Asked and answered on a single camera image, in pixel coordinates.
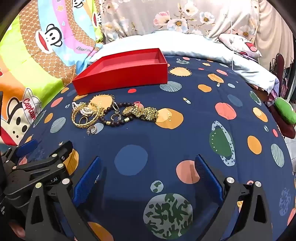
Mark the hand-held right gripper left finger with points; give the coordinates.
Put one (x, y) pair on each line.
(89, 183)

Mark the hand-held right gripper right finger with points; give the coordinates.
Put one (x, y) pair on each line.
(208, 178)

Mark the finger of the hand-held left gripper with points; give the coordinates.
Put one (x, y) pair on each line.
(63, 149)
(26, 145)

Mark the gold wrist watch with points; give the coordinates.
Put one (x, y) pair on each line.
(129, 110)

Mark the red cardboard box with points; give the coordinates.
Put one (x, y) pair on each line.
(120, 74)

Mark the person's left hand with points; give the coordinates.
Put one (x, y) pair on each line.
(16, 231)

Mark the silver hoop earring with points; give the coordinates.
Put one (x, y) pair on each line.
(93, 130)

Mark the navy planet print bedsheet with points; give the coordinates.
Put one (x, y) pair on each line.
(161, 139)

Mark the cartoon monkey print blanket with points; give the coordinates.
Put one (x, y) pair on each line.
(34, 69)

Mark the green cushion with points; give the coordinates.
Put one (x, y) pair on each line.
(285, 111)

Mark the purple flat card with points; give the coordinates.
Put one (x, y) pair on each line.
(241, 55)

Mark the light blue quilt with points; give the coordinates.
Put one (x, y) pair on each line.
(196, 46)

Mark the dark metal chair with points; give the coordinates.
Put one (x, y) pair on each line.
(281, 67)

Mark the pink plush pillow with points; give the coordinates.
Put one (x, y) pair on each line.
(240, 44)

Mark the beige curtain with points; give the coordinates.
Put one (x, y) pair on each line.
(272, 27)

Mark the grey floral bedsheet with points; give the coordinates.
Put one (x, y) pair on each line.
(161, 16)

